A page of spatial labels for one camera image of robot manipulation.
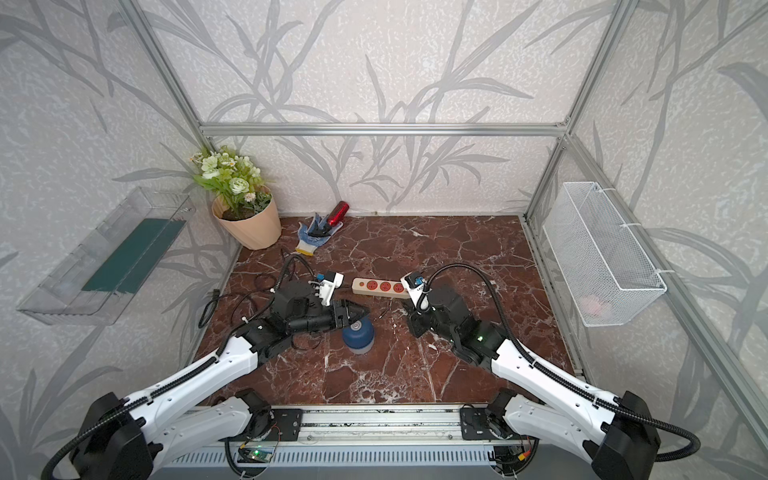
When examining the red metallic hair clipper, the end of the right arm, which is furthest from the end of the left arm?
the red metallic hair clipper

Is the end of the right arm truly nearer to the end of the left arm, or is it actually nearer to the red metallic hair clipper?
the end of the left arm

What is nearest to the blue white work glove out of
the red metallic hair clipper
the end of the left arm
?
the red metallic hair clipper

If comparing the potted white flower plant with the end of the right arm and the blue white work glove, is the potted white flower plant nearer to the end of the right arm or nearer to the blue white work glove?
the blue white work glove

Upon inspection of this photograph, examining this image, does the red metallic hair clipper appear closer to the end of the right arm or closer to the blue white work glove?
the blue white work glove

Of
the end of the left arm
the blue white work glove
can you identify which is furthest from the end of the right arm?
the blue white work glove

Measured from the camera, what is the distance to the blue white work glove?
1.12m

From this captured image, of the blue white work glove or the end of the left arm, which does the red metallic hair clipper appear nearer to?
the blue white work glove

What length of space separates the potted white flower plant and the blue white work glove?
0.10m

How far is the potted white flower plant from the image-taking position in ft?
3.05

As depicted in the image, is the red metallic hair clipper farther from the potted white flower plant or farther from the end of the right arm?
the end of the right arm

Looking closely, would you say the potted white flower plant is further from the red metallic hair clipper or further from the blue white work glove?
the red metallic hair clipper

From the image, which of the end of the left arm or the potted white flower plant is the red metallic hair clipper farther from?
the end of the left arm

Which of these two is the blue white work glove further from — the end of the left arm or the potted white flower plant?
the end of the left arm

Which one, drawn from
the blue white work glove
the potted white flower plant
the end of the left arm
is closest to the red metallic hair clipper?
the blue white work glove
